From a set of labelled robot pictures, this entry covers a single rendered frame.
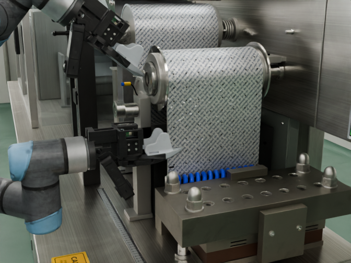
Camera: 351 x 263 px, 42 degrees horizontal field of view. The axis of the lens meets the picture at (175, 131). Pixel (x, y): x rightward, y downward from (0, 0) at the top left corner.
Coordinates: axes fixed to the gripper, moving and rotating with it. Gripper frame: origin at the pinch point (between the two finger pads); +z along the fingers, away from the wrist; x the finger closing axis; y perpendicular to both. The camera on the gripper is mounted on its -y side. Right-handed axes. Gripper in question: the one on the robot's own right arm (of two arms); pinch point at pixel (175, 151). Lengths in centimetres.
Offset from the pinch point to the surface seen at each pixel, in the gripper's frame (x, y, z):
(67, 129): 96, -20, -12
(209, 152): -0.3, -1.1, 8.2
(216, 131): -0.2, 3.8, 9.9
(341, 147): 240, -106, 263
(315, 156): 13, -12, 49
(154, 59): 4.0, 20.3, -3.4
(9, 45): 556, -28, -21
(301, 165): -8.0, -4.3, 28.4
